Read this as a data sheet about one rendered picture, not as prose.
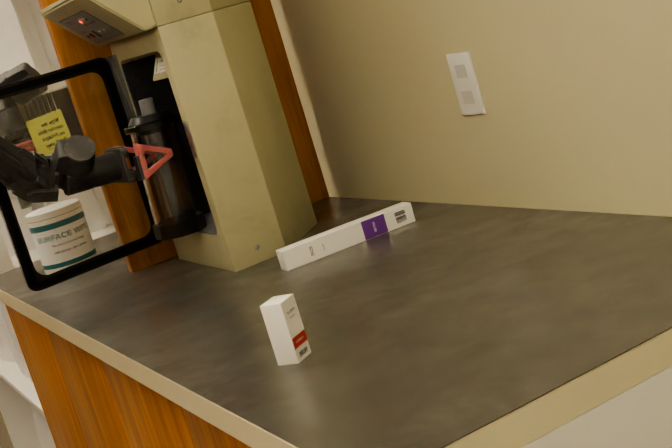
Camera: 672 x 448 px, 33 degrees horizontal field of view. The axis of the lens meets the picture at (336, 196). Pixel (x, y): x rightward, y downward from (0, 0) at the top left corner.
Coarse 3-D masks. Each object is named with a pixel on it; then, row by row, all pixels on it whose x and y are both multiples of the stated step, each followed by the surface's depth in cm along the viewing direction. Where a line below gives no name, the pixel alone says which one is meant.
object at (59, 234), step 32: (32, 96) 220; (64, 96) 224; (96, 96) 227; (0, 128) 217; (32, 128) 220; (64, 128) 224; (96, 128) 227; (128, 160) 231; (96, 192) 227; (128, 192) 231; (32, 224) 220; (64, 224) 224; (96, 224) 227; (128, 224) 231; (32, 256) 220; (64, 256) 224
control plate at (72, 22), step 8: (72, 16) 212; (80, 16) 210; (88, 16) 207; (64, 24) 222; (72, 24) 219; (80, 24) 216; (88, 24) 213; (96, 24) 211; (104, 24) 208; (80, 32) 222; (88, 32) 219; (104, 32) 214; (112, 32) 211; (120, 32) 209; (96, 40) 223; (104, 40) 220
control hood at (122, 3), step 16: (64, 0) 205; (80, 0) 199; (96, 0) 196; (112, 0) 198; (128, 0) 199; (144, 0) 200; (48, 16) 221; (64, 16) 216; (96, 16) 205; (112, 16) 200; (128, 16) 199; (144, 16) 200; (128, 32) 207
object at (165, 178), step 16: (128, 128) 214; (160, 128) 213; (176, 128) 217; (144, 144) 214; (160, 144) 214; (176, 144) 216; (176, 160) 215; (160, 176) 214; (176, 176) 215; (160, 192) 215; (176, 192) 215; (192, 192) 218; (160, 208) 216; (176, 208) 216; (192, 208) 217; (160, 224) 217
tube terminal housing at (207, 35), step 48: (192, 0) 204; (240, 0) 220; (144, 48) 212; (192, 48) 205; (240, 48) 215; (192, 96) 205; (240, 96) 210; (240, 144) 209; (288, 144) 227; (240, 192) 210; (288, 192) 221; (192, 240) 226; (240, 240) 210; (288, 240) 216
